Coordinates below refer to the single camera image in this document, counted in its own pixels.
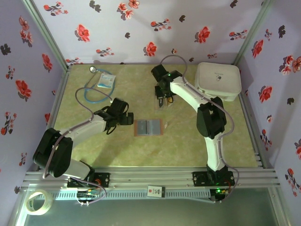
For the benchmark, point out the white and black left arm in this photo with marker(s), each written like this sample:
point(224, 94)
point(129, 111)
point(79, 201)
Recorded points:
point(89, 127)

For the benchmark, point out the black credit card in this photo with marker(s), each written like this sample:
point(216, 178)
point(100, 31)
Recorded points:
point(161, 104)

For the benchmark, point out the red and white label card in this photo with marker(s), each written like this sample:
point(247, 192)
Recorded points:
point(155, 191)

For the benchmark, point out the blue and white packet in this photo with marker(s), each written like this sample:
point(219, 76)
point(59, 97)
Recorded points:
point(105, 80)

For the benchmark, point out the blue stethoscope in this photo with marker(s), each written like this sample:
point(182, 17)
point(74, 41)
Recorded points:
point(93, 69)

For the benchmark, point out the white storage box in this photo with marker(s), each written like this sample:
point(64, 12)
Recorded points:
point(217, 80)

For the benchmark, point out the small electronics board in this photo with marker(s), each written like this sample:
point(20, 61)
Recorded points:
point(88, 194)
point(218, 191)

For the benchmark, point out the clear tape roll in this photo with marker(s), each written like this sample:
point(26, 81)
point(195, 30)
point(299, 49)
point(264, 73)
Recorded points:
point(30, 207)

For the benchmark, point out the aluminium frame rail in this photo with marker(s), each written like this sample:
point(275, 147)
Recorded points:
point(150, 177)

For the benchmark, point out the aluminium side rail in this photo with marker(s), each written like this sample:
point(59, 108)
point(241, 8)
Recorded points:
point(249, 117)
point(58, 99)

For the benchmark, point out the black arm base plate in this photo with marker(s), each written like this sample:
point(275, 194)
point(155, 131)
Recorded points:
point(200, 179)
point(103, 180)

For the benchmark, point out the aluminium frame post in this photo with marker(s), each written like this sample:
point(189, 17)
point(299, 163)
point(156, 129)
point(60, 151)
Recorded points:
point(254, 30)
point(44, 33)

